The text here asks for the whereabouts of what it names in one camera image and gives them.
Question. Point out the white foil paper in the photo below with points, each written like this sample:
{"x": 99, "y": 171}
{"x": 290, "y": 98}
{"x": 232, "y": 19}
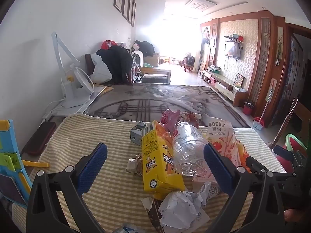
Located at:
{"x": 183, "y": 211}

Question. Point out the orange snack bag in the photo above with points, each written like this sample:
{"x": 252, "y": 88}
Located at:
{"x": 243, "y": 155}

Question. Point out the yellow striped table cloth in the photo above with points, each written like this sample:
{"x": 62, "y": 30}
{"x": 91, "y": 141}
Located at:
{"x": 115, "y": 196}

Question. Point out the brown paper wrapper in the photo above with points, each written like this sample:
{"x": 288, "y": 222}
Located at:
{"x": 134, "y": 165}

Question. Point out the pink Pocky wrapper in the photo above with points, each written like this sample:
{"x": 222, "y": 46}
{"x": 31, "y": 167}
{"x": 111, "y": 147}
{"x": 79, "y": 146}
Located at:
{"x": 221, "y": 136}

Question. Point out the wall picture frames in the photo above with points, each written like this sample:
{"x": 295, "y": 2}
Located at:
{"x": 127, "y": 8}

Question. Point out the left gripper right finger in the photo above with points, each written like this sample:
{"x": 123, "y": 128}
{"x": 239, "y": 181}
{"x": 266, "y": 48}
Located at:
{"x": 266, "y": 212}

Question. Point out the wall mounted television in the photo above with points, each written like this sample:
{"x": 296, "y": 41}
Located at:
{"x": 233, "y": 49}

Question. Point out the patterned glass table cover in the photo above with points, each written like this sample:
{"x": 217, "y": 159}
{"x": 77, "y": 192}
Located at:
{"x": 141, "y": 102}

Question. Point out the small grey blue carton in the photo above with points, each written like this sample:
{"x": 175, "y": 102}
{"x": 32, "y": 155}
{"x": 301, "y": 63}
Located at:
{"x": 136, "y": 133}

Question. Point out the clear plastic bottle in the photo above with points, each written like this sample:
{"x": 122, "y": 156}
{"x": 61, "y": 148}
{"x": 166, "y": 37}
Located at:
{"x": 188, "y": 151}

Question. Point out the pink snack wrapper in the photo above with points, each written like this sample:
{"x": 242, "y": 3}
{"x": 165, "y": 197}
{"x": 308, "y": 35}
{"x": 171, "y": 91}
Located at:
{"x": 169, "y": 120}

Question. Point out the white plastic bag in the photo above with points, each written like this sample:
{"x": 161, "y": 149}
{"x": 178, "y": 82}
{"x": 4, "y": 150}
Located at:
{"x": 101, "y": 73}

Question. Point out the yellow snack box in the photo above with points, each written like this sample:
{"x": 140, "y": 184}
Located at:
{"x": 160, "y": 176}

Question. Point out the dark wooden chair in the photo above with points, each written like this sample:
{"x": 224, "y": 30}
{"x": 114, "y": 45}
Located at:
{"x": 299, "y": 110}

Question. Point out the black clothes pile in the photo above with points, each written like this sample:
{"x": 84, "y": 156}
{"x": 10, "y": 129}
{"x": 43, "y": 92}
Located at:
{"x": 119, "y": 62}

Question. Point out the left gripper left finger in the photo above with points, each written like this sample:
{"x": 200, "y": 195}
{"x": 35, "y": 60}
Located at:
{"x": 44, "y": 211}

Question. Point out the red bin green rim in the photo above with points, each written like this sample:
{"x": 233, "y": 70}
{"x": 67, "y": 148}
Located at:
{"x": 293, "y": 144}

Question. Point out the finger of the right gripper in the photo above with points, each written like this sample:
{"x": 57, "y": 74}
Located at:
{"x": 255, "y": 167}
{"x": 281, "y": 150}

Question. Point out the person's right hand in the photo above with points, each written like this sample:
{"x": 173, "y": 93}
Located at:
{"x": 293, "y": 216}

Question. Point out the low TV cabinet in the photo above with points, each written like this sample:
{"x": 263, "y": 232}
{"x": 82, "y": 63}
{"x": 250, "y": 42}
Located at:
{"x": 226, "y": 88}

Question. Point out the colourful toy rack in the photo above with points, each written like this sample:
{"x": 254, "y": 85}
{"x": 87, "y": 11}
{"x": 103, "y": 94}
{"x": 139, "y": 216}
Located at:
{"x": 15, "y": 184}

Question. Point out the small red trash can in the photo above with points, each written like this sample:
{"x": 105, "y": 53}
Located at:
{"x": 248, "y": 108}

